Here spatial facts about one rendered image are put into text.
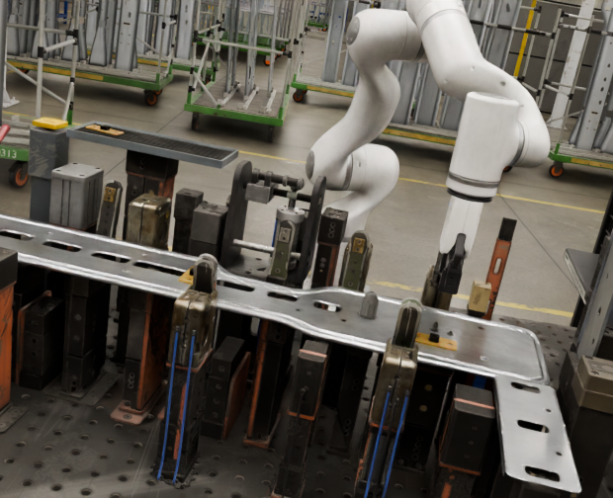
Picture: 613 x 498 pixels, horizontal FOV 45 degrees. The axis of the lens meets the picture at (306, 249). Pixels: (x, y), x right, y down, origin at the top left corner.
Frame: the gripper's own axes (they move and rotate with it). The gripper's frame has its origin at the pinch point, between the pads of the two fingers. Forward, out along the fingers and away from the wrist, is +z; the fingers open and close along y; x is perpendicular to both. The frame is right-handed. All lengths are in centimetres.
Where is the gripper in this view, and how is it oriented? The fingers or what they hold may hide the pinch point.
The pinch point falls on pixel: (448, 278)
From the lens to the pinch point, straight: 129.8
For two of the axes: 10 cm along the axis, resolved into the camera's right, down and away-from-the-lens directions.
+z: -1.6, 9.3, 3.3
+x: 9.7, 2.1, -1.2
